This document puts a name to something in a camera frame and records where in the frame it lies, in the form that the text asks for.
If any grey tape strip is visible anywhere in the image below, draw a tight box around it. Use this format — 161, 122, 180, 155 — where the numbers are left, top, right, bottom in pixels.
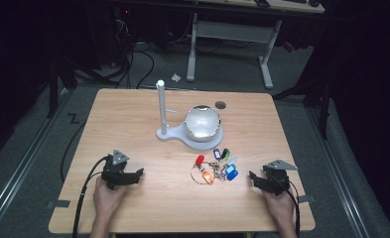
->
297, 194, 317, 204
46, 199, 71, 210

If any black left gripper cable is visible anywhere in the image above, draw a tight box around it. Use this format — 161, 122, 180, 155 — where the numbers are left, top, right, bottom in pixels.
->
70, 156, 110, 238

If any black floor cable bundle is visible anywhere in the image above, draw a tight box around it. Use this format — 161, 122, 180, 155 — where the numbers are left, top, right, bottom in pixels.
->
74, 13, 156, 90

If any person's right hand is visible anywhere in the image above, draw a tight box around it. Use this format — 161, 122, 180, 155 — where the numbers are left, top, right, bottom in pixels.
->
261, 188, 298, 227

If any shiny metal bowl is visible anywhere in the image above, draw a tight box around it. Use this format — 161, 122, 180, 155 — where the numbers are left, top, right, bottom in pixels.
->
184, 104, 222, 143

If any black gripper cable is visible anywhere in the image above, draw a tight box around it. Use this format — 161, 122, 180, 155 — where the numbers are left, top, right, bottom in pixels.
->
70, 156, 110, 238
287, 179, 302, 238

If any black metal stand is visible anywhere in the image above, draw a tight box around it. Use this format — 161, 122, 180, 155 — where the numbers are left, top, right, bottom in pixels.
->
45, 49, 79, 120
271, 65, 333, 141

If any black zigzag floor tape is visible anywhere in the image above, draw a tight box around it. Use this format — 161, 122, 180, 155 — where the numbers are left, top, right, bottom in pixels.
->
66, 112, 81, 125

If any white stand with pole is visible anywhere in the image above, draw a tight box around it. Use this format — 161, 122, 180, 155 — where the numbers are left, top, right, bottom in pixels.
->
155, 78, 224, 152

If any white-framed desk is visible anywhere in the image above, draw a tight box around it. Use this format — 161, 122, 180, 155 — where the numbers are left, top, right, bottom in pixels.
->
186, 0, 325, 91

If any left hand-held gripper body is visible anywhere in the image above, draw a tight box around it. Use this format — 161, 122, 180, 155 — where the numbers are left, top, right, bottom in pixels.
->
100, 149, 135, 191

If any thin black floor cable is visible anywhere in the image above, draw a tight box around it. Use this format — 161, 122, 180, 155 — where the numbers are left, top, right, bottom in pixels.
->
60, 120, 88, 183

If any bunch of coloured key tags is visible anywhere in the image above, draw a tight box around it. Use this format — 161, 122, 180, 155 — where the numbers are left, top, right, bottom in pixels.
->
190, 148, 240, 186

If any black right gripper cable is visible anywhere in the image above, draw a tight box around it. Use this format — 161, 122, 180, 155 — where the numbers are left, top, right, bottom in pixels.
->
287, 179, 302, 238

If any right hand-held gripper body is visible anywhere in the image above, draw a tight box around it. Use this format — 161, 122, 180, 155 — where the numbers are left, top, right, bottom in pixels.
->
260, 159, 299, 196

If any metal floor rail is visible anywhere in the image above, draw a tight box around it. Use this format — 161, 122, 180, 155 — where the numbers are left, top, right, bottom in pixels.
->
0, 87, 73, 236
306, 107, 371, 238

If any person's left hand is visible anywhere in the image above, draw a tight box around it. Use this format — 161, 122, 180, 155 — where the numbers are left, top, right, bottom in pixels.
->
92, 176, 129, 220

